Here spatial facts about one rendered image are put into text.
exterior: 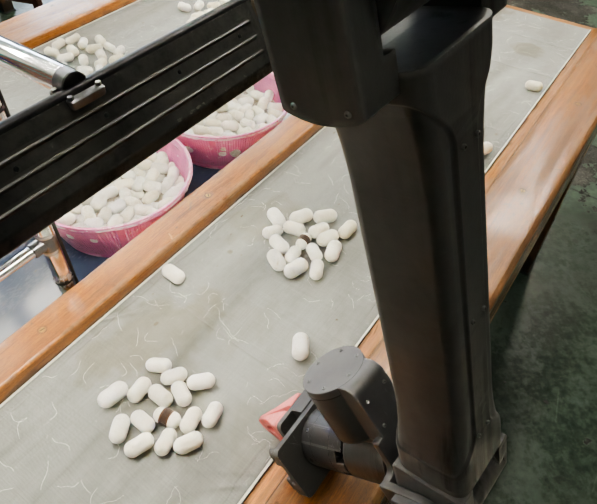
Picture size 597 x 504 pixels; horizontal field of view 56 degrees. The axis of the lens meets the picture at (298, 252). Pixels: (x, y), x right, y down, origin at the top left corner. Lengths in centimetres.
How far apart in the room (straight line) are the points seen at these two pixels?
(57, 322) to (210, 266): 22
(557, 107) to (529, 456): 85
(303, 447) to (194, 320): 27
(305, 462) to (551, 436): 112
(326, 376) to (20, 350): 42
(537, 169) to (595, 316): 96
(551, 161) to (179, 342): 68
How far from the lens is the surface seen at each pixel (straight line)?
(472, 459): 41
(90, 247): 94
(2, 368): 76
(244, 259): 83
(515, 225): 91
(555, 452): 162
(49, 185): 47
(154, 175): 99
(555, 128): 115
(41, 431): 73
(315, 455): 56
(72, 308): 79
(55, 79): 50
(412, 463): 43
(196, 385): 69
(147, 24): 148
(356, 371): 46
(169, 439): 67
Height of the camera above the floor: 135
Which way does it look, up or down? 47 degrees down
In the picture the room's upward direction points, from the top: 2 degrees clockwise
